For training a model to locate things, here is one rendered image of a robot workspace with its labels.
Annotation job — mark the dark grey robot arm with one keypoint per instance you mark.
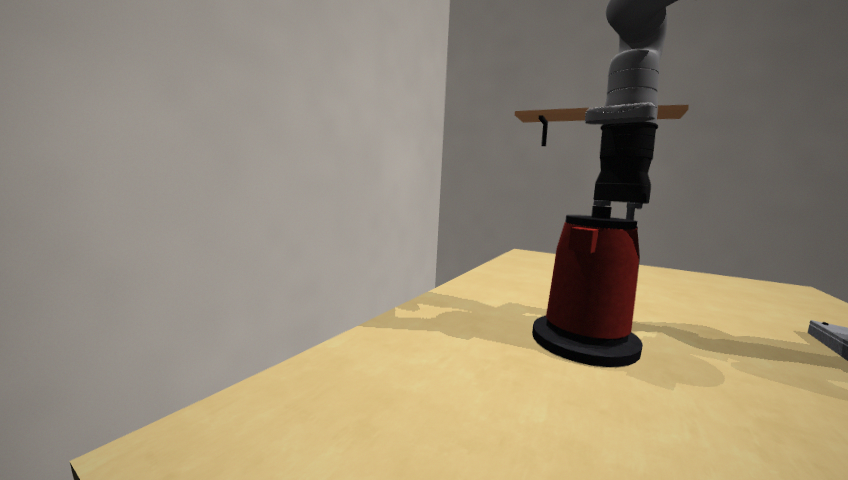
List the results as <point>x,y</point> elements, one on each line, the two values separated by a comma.
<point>640,24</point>

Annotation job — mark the black round disc with center stud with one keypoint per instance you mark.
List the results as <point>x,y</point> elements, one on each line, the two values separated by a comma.
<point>621,355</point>

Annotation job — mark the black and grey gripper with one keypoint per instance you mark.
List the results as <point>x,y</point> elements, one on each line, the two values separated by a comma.
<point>627,146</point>

